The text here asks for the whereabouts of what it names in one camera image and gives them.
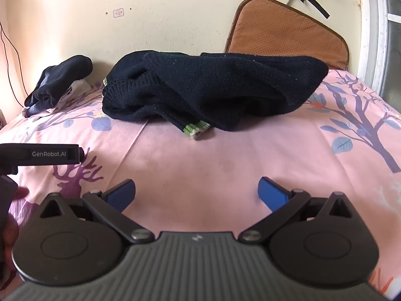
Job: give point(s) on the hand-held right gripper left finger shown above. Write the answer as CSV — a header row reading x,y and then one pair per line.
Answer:
x,y
120,192

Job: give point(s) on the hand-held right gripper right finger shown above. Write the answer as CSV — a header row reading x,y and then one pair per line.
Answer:
x,y
273,192

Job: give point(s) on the black knit sweater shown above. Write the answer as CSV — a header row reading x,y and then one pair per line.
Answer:
x,y
213,87

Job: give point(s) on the pile of dark clothes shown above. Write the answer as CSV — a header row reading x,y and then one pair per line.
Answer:
x,y
59,78

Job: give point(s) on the person's left hand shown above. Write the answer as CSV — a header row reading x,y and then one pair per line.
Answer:
x,y
12,232

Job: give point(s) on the white cloth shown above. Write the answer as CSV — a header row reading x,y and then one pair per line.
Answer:
x,y
78,89

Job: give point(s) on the pink floral bed sheet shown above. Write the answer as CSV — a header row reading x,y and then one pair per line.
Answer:
x,y
200,160

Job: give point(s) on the white framed door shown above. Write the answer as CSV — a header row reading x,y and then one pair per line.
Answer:
x,y
372,25

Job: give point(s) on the white wall sticker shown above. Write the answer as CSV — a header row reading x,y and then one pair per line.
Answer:
x,y
118,13

